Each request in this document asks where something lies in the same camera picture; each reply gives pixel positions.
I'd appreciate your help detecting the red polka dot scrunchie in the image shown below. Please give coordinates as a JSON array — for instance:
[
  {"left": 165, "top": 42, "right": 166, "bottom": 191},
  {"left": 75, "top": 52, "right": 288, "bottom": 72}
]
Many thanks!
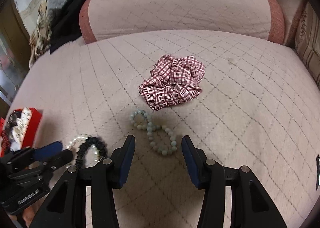
[{"left": 1, "top": 130, "right": 11, "bottom": 156}]

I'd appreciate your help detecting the white pearl bracelet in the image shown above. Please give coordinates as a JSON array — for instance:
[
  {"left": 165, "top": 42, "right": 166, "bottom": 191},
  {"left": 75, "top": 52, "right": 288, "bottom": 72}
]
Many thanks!
[{"left": 65, "top": 133, "right": 102, "bottom": 162}]

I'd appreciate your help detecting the white dotted scrunchie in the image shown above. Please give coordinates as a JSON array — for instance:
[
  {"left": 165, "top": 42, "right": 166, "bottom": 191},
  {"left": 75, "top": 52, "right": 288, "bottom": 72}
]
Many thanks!
[{"left": 9, "top": 107, "right": 32, "bottom": 143}]

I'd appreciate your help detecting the black wavy hair tie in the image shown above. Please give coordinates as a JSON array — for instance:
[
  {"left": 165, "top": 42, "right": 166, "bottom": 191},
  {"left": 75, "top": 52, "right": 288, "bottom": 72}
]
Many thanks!
[{"left": 75, "top": 135, "right": 107, "bottom": 169}]

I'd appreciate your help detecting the pale green bead bracelet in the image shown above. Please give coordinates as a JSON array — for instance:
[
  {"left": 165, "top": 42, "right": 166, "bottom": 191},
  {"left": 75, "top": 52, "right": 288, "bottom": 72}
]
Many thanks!
[{"left": 129, "top": 109, "right": 178, "bottom": 156}]

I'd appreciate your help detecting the red plaid scrunchie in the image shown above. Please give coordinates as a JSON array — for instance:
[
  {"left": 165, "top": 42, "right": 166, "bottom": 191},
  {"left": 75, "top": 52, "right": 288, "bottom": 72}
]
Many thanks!
[{"left": 138, "top": 55, "right": 205, "bottom": 111}]

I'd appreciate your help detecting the red box with white interior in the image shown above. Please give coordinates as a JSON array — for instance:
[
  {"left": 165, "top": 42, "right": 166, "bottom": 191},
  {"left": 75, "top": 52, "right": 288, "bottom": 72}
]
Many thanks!
[{"left": 1, "top": 108, "right": 42, "bottom": 152}]

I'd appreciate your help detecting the black metal hair clip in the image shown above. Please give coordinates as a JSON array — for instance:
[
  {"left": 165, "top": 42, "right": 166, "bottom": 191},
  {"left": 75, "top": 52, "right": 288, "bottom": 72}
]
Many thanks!
[{"left": 316, "top": 155, "right": 320, "bottom": 190}]

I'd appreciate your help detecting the stained glass door panel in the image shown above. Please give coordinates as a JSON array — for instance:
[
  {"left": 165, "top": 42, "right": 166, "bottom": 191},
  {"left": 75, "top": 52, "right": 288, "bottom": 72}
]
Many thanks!
[{"left": 1, "top": 33, "right": 25, "bottom": 105}]

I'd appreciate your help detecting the leaf print cloth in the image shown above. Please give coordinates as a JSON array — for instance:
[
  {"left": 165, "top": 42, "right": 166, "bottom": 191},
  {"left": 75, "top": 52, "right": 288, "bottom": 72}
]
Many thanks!
[{"left": 29, "top": 0, "right": 52, "bottom": 69}]

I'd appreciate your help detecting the black cloth on bed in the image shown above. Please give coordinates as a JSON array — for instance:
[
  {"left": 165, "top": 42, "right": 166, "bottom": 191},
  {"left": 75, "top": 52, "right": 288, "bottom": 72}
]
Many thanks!
[{"left": 49, "top": 0, "right": 86, "bottom": 54}]

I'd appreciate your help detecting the striped beige cushion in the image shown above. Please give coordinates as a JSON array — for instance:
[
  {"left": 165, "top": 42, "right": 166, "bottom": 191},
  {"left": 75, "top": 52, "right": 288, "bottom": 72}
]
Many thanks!
[{"left": 295, "top": 3, "right": 320, "bottom": 87}]

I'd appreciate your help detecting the pink quilted bolster pillow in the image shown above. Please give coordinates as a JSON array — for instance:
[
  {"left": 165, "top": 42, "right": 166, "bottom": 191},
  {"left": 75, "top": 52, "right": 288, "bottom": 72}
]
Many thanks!
[{"left": 79, "top": 0, "right": 285, "bottom": 44}]

